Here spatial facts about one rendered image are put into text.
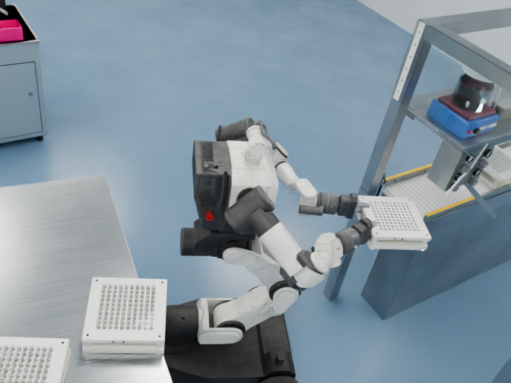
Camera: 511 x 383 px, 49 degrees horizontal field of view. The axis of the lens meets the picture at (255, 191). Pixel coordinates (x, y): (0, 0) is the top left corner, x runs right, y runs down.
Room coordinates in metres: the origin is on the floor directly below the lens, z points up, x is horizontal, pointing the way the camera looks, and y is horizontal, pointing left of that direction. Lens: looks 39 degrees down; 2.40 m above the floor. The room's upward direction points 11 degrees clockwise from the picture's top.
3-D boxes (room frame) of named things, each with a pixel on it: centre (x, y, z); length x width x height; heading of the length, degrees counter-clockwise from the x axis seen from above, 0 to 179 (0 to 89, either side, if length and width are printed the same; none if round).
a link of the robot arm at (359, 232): (1.61, -0.41, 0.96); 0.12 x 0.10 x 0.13; 136
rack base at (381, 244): (1.77, -0.57, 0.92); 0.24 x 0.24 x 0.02; 14
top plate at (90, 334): (1.09, 0.33, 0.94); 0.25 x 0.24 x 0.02; 12
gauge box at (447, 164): (2.01, -0.83, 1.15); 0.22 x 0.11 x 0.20; 129
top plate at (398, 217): (1.77, -0.57, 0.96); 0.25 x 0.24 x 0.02; 14
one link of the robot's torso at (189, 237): (1.60, 0.12, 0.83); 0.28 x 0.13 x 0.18; 104
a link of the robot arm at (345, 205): (1.79, -0.35, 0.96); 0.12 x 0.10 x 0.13; 96
